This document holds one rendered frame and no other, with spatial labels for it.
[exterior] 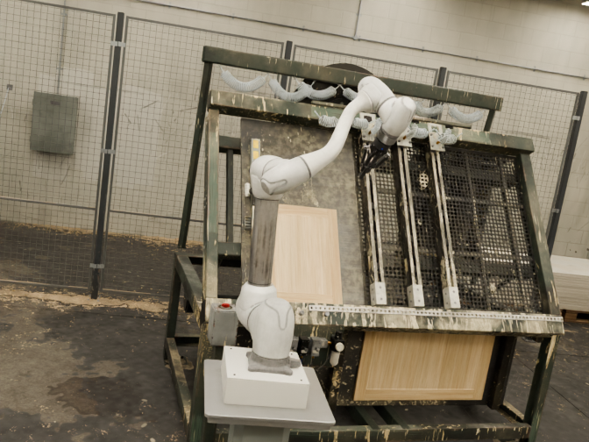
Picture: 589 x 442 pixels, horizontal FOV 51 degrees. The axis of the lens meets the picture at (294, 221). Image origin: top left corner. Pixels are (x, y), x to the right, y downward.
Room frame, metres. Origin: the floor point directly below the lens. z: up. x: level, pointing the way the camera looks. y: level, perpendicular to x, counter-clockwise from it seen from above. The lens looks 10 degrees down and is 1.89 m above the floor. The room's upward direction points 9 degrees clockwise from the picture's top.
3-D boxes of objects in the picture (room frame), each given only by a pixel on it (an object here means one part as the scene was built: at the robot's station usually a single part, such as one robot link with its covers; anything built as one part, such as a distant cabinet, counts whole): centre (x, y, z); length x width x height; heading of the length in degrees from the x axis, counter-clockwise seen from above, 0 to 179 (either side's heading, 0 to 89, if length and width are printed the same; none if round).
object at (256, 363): (2.42, 0.00, 0.88); 0.22 x 0.18 x 0.06; 98
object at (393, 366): (3.64, -0.93, 0.52); 0.90 x 0.02 x 0.55; 108
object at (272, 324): (2.43, 0.02, 1.02); 0.18 x 0.16 x 0.22; 26
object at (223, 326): (2.83, 0.26, 0.84); 0.12 x 0.12 x 0.18; 18
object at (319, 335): (3.03, -0.13, 0.69); 0.50 x 0.14 x 0.24; 108
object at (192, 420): (3.96, -0.45, 0.41); 2.20 x 1.38 x 0.83; 108
